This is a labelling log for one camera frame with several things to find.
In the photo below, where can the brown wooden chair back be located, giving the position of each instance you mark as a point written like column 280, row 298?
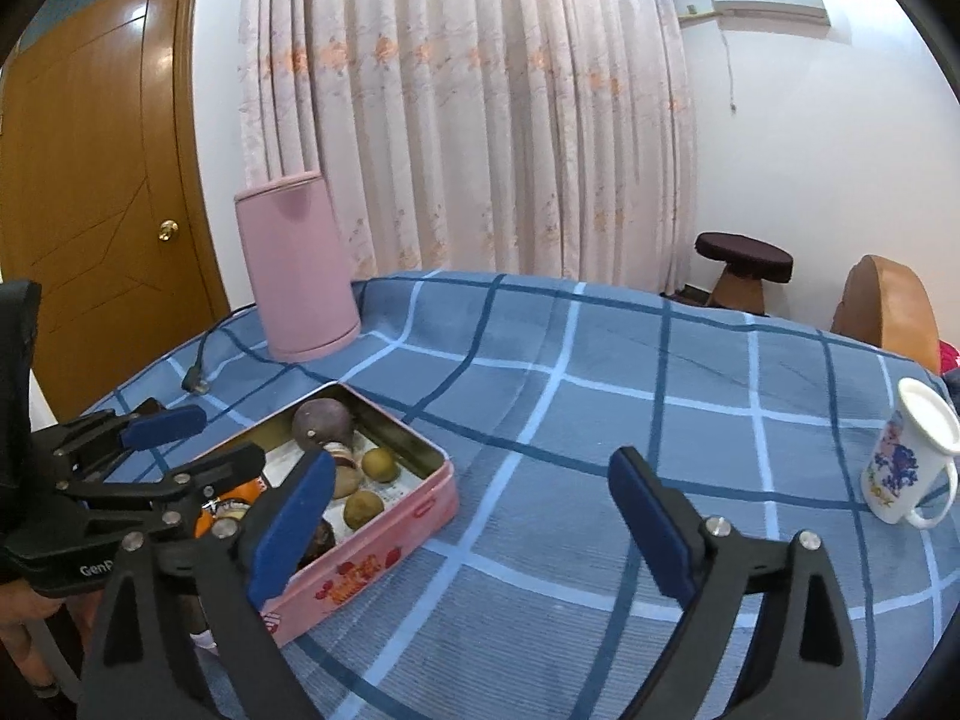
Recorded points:
column 885, row 307

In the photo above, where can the white air conditioner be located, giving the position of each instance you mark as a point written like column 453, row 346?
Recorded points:
column 769, row 0

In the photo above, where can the wooden door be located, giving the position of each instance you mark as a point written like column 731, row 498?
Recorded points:
column 97, row 187

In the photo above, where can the blue plaid tablecloth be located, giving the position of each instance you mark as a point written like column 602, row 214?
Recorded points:
column 600, row 405

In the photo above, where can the brass door knob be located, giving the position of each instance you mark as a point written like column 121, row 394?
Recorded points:
column 169, row 231

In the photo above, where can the white printed mug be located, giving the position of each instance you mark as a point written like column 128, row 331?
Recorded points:
column 896, row 472

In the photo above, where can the pink floral curtain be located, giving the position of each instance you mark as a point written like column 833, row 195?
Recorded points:
column 465, row 105

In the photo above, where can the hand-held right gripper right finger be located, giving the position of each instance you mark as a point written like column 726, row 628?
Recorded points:
column 649, row 529

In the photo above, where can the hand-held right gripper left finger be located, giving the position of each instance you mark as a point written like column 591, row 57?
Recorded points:
column 296, row 525

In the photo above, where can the purple passion fruit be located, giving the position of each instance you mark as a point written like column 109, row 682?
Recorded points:
column 321, row 424

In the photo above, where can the large orange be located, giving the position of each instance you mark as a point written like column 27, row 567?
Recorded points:
column 201, row 523

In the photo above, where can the brown striped small jar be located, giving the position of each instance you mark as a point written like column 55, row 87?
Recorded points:
column 341, row 456

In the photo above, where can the small brown round fruit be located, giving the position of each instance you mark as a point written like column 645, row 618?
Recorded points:
column 380, row 465
column 364, row 508

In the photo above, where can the person's left hand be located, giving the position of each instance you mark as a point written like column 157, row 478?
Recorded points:
column 15, row 630

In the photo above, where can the pink electric kettle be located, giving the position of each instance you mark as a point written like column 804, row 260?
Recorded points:
column 296, row 270

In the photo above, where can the pink metal tin box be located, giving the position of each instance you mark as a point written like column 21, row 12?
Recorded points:
column 375, row 547

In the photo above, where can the pink cloth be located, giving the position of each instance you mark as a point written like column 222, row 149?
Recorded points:
column 949, row 358

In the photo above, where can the pale round slice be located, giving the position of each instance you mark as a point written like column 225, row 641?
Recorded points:
column 346, row 481

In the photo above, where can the dark round stool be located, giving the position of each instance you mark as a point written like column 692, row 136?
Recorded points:
column 742, row 259

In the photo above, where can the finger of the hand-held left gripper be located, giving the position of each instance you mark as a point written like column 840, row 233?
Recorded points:
column 202, row 474
column 161, row 426

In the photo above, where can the dark round fruit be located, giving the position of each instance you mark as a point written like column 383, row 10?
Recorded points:
column 319, row 538

